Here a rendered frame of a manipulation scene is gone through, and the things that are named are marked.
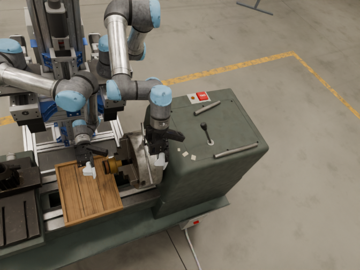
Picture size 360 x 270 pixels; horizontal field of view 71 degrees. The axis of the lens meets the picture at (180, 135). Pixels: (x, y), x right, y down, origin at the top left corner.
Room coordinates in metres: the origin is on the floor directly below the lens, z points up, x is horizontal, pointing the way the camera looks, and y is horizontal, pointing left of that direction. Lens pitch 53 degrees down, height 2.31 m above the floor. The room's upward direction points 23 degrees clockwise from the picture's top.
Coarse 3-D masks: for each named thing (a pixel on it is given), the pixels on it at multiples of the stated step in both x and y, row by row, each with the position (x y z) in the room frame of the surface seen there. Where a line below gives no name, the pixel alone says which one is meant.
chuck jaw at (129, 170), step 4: (128, 164) 0.61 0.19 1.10; (132, 164) 0.62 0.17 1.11; (120, 168) 0.57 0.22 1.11; (124, 168) 0.58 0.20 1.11; (128, 168) 0.59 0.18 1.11; (132, 168) 0.60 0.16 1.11; (120, 172) 0.55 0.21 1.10; (124, 172) 0.55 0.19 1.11; (128, 172) 0.56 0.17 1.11; (132, 172) 0.57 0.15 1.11; (124, 176) 0.54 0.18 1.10; (128, 176) 0.55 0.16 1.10; (132, 176) 0.55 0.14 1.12; (136, 176) 0.56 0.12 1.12; (132, 180) 0.53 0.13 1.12; (136, 180) 0.54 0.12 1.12; (132, 184) 0.52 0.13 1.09; (140, 184) 0.54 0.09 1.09
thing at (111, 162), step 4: (104, 160) 0.58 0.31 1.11; (108, 160) 0.58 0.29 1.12; (112, 160) 0.59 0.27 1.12; (120, 160) 0.61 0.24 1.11; (104, 164) 0.55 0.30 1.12; (108, 164) 0.56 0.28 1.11; (112, 164) 0.57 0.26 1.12; (116, 164) 0.57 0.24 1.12; (120, 164) 0.59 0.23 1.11; (104, 168) 0.54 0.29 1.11; (108, 168) 0.54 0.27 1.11; (112, 168) 0.55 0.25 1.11; (116, 168) 0.56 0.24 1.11; (104, 172) 0.53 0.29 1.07; (108, 172) 0.53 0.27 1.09; (112, 172) 0.54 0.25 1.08; (116, 172) 0.56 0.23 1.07
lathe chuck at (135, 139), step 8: (128, 136) 0.70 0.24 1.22; (136, 136) 0.71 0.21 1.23; (136, 144) 0.66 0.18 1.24; (136, 152) 0.62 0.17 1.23; (144, 152) 0.64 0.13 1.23; (136, 160) 0.59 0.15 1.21; (144, 160) 0.61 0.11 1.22; (152, 160) 0.63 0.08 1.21; (136, 168) 0.58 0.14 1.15; (144, 168) 0.58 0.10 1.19; (152, 168) 0.60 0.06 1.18; (144, 176) 0.56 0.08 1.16; (152, 176) 0.58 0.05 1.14; (136, 184) 0.55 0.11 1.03; (144, 184) 0.55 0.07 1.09
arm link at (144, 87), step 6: (150, 78) 0.73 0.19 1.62; (156, 78) 0.74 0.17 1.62; (138, 84) 0.66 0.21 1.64; (144, 84) 0.67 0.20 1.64; (150, 84) 0.68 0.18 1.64; (156, 84) 0.69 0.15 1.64; (162, 84) 0.73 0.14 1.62; (138, 90) 0.64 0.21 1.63; (144, 90) 0.65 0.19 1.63; (150, 90) 0.66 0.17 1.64; (138, 96) 0.63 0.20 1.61; (144, 96) 0.64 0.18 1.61
